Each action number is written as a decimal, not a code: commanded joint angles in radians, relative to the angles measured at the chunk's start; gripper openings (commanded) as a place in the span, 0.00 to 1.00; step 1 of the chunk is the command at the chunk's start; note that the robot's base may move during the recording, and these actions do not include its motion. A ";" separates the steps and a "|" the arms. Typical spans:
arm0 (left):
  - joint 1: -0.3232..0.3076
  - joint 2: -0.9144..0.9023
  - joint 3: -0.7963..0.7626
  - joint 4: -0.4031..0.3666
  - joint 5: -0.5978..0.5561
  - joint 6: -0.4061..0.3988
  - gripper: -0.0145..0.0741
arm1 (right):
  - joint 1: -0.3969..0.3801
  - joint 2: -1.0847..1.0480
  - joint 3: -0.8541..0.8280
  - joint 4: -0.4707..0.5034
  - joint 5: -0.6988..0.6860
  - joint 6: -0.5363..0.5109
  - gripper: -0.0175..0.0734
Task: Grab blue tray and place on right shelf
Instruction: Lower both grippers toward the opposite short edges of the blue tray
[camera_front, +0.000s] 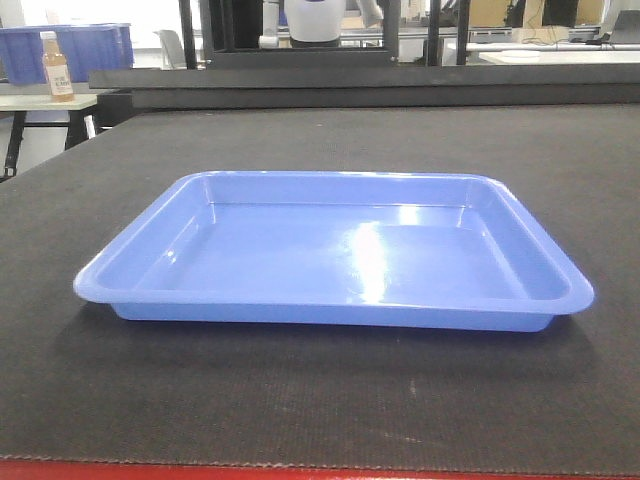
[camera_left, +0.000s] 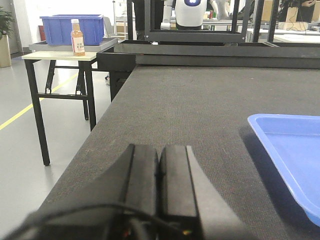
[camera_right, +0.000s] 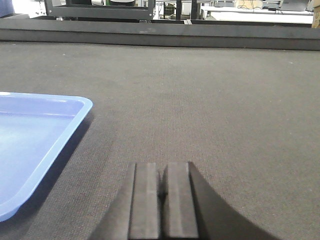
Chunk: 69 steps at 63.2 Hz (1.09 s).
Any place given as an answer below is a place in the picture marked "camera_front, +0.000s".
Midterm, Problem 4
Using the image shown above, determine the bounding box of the blue storage crate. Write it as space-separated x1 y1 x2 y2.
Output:
1 23 134 85

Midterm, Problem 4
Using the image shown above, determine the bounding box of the blue plastic tray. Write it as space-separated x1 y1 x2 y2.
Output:
73 171 595 332

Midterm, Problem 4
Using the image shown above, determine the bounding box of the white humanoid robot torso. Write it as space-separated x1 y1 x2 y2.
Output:
258 0 384 50

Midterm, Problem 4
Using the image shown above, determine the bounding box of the white side table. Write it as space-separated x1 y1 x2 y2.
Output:
1 93 98 182

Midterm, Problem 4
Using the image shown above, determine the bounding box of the black metal frame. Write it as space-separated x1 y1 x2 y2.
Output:
178 0 471 71

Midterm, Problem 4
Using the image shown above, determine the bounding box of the dark fabric table mat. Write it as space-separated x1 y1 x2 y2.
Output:
1 105 639 476

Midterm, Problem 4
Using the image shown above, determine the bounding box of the orange juice bottle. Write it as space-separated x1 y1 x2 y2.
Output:
40 31 75 102

